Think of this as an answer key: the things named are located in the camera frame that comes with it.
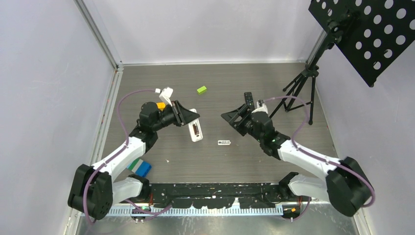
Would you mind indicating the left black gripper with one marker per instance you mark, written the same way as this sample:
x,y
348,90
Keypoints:
x,y
182,116

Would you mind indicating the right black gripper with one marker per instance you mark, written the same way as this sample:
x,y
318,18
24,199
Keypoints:
x,y
245,112

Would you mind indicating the white remote control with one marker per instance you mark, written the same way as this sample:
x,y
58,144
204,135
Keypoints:
x,y
195,130

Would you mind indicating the white battery cover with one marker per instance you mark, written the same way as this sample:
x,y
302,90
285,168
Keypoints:
x,y
224,142

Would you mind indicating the black remote control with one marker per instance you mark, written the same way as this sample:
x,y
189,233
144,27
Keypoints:
x,y
249,100

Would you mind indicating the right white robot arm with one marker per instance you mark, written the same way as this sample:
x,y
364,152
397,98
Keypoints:
x,y
342,183

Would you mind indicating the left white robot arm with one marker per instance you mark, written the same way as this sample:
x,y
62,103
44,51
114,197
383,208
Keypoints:
x,y
95,190

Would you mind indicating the orange yellow block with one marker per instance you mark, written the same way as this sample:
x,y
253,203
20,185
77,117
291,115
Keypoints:
x,y
161,105

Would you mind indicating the green block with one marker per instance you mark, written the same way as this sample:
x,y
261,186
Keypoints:
x,y
201,90

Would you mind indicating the blue green toy brick stack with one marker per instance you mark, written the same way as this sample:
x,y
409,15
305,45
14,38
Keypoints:
x,y
139,167

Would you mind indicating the black tripod stand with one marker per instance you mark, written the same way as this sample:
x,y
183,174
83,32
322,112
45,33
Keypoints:
x,y
309,73

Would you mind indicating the black perforated panel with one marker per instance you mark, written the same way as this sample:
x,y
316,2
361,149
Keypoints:
x,y
371,34

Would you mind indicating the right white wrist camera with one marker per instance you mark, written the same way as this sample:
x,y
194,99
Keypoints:
x,y
260,107

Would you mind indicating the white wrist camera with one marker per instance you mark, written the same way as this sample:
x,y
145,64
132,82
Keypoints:
x,y
165,95
260,107

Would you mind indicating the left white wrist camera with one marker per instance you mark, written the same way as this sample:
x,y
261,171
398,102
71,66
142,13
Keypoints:
x,y
165,95

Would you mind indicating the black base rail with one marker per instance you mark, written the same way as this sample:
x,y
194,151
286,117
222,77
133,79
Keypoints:
x,y
218,195

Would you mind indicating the aluminium frame post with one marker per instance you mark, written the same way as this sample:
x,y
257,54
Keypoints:
x,y
97,27

